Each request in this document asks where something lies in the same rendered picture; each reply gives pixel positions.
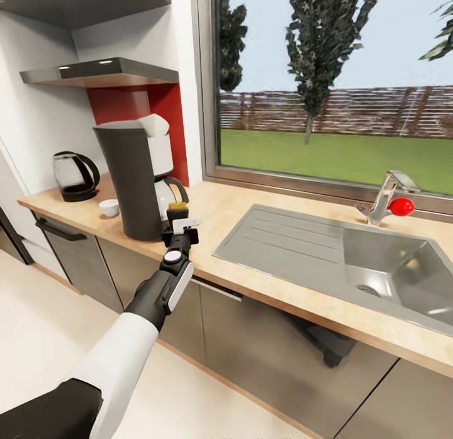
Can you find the bottle of coffee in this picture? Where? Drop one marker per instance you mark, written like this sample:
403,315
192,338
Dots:
177,212

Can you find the electric kettle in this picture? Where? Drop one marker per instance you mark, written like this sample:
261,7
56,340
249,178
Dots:
76,176

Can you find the coffee maker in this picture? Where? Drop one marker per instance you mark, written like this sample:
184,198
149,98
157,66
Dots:
138,167

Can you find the coffee cup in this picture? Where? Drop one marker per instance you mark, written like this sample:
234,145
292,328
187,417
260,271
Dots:
110,207

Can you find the countertop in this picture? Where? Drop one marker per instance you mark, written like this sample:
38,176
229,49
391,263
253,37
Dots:
221,206

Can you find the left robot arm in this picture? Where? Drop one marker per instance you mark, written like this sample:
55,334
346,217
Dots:
90,401

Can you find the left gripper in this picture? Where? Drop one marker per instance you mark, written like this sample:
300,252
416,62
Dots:
190,236

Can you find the paper coffee filter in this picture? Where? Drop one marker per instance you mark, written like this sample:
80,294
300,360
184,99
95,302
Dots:
154,125

